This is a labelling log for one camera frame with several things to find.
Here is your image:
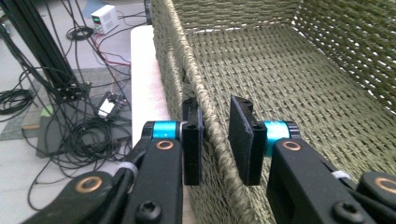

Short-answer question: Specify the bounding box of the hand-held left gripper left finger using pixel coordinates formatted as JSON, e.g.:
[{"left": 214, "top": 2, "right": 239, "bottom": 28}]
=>
[{"left": 120, "top": 96, "right": 205, "bottom": 224}]

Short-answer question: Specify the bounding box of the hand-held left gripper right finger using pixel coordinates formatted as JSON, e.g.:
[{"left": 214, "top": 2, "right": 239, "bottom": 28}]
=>
[{"left": 228, "top": 95, "right": 379, "bottom": 224}]

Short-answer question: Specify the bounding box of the green woven basket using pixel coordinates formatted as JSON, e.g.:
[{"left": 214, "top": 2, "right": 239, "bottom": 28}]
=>
[{"left": 150, "top": 0, "right": 396, "bottom": 224}]

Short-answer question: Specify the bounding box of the small circuit board device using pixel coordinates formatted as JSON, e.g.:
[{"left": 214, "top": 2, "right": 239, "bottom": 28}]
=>
[{"left": 94, "top": 91, "right": 129, "bottom": 120}]

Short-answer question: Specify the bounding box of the white power supply box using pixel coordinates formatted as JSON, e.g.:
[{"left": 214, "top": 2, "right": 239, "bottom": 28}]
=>
[{"left": 91, "top": 4, "right": 120, "bottom": 35}]

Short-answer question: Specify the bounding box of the black metal stand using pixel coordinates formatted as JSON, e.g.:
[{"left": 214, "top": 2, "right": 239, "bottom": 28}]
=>
[{"left": 0, "top": 0, "right": 92, "bottom": 104}]

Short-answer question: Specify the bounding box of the black cable coil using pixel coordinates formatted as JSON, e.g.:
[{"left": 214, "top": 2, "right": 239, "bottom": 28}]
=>
[
  {"left": 65, "top": 25, "right": 94, "bottom": 41},
  {"left": 50, "top": 116, "right": 132, "bottom": 171},
  {"left": 0, "top": 88, "right": 35, "bottom": 115}
]

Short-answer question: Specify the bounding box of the red cable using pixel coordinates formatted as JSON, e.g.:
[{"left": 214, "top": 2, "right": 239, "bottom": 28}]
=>
[{"left": 92, "top": 32, "right": 132, "bottom": 68}]

